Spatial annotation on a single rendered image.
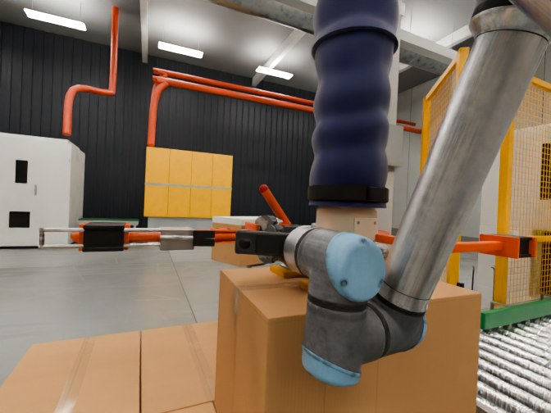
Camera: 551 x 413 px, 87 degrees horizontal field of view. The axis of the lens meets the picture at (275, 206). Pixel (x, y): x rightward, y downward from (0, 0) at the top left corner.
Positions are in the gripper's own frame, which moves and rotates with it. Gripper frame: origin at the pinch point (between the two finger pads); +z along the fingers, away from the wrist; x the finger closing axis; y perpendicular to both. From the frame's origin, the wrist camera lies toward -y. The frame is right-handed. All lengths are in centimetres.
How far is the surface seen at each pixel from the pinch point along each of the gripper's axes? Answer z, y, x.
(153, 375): 39, -20, -53
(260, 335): -17.2, -4.7, -16.9
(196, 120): 1054, 150, 293
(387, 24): -10, 29, 55
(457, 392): -22, 47, -37
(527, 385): -13, 102, -53
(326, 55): -1, 17, 48
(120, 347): 64, -31, -54
